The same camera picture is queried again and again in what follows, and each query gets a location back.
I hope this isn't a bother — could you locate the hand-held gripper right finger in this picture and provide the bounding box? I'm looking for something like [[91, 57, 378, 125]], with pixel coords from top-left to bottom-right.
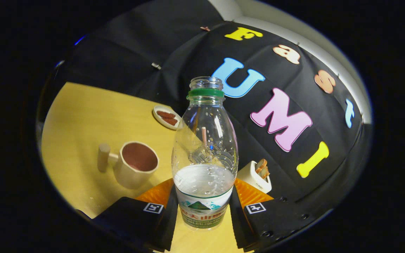
[[229, 178, 324, 251]]

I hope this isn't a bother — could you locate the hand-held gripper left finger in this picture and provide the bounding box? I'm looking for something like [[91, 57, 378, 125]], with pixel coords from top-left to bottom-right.
[[92, 178, 179, 252]]

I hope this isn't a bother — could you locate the beige cup with wooden handle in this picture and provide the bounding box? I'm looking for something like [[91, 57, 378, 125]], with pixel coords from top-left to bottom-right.
[[97, 141, 160, 190]]

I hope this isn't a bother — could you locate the clear plastic bottle green ring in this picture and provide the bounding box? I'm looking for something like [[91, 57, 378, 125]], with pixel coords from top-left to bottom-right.
[[172, 76, 239, 231]]

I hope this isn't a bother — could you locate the white toaster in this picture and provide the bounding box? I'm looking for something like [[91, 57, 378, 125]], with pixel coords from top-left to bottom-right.
[[237, 160, 272, 194]]

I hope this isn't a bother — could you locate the small white plate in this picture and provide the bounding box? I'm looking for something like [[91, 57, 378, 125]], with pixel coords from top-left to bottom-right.
[[153, 105, 182, 130]]

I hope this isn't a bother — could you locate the wooden table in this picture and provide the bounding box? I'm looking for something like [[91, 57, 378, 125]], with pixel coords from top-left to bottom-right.
[[41, 82, 245, 253]]

